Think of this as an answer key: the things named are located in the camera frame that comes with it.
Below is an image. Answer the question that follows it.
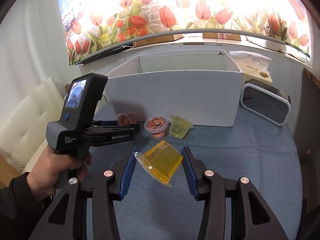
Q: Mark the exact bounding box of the white leather sofa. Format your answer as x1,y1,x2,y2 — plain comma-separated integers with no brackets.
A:
1,78,64,174

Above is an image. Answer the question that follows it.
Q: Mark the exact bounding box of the left hand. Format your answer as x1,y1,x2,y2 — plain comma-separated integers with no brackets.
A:
27,146,92,202

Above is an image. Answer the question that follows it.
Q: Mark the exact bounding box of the red jelly cup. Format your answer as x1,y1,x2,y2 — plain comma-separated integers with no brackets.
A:
117,113,137,126
144,115,169,139

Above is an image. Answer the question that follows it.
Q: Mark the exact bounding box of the orange-yellow jelly cup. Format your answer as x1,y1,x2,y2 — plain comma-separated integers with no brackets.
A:
134,140,183,187

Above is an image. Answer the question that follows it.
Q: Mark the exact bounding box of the tissue box with tissue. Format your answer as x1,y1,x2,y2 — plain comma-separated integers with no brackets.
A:
229,51,272,85

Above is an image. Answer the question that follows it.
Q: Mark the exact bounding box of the black left sleeve forearm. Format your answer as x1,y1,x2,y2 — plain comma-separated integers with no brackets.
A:
1,172,52,239

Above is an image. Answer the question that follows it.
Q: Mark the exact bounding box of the tulip wall poster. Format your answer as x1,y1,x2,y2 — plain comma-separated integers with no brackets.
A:
58,0,311,65

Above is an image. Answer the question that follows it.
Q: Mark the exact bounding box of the white cardboard box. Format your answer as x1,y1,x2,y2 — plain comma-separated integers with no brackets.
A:
105,49,242,127

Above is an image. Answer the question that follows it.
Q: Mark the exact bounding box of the yellow jelly cup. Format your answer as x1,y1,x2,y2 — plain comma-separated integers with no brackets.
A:
169,115,193,139

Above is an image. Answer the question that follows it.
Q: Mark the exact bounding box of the black white-rimmed speaker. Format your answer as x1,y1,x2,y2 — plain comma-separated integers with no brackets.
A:
240,79,291,126

